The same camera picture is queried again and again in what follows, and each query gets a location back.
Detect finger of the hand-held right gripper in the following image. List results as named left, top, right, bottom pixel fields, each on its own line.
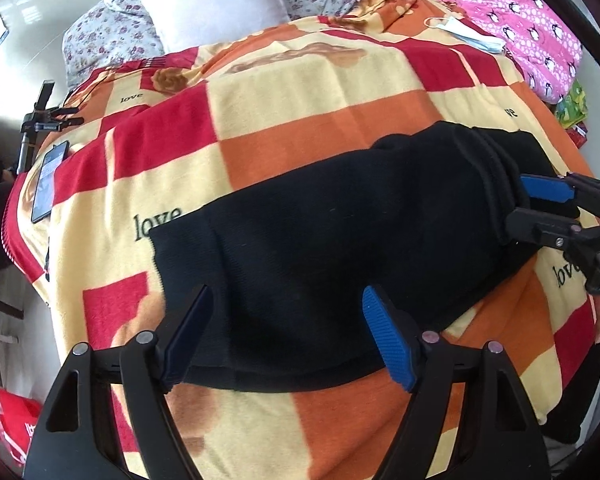
left=520, top=172, right=600, bottom=223
left=504, top=206, right=600, bottom=263

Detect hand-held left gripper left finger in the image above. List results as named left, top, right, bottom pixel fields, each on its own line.
left=24, top=284, right=214, bottom=480

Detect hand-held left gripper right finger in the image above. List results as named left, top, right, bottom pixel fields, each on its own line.
left=361, top=284, right=548, bottom=480

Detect black knit pants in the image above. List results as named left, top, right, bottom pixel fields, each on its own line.
left=147, top=121, right=581, bottom=393

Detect green printed packet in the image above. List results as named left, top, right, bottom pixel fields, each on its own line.
left=555, top=79, right=590, bottom=128

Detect person's dark clothing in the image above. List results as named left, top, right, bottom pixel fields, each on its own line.
left=542, top=330, right=600, bottom=448

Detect blue face mask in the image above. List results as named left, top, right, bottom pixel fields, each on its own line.
left=424, top=14, right=507, bottom=56

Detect pink penguin print cloth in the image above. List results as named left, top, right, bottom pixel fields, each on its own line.
left=330, top=0, right=585, bottom=106

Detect red paper bag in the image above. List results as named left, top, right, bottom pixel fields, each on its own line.
left=0, top=386, right=43, bottom=466

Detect black smartphone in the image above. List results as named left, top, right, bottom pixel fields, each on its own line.
left=31, top=141, right=71, bottom=224

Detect red and cream checkered blanket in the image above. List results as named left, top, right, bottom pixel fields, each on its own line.
left=2, top=0, right=600, bottom=480

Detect black tripod stand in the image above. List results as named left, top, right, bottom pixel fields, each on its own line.
left=14, top=80, right=86, bottom=176

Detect floral quilt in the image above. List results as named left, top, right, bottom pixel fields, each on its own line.
left=61, top=0, right=366, bottom=88

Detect white pillow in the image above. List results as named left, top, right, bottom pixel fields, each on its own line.
left=139, top=0, right=292, bottom=55

